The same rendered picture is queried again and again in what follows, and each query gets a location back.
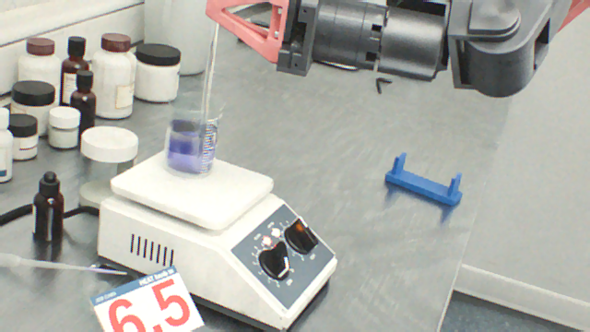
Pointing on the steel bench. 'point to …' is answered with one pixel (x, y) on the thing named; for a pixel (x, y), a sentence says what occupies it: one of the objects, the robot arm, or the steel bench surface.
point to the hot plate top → (194, 191)
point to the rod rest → (450, 195)
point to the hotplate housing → (199, 258)
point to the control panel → (300, 275)
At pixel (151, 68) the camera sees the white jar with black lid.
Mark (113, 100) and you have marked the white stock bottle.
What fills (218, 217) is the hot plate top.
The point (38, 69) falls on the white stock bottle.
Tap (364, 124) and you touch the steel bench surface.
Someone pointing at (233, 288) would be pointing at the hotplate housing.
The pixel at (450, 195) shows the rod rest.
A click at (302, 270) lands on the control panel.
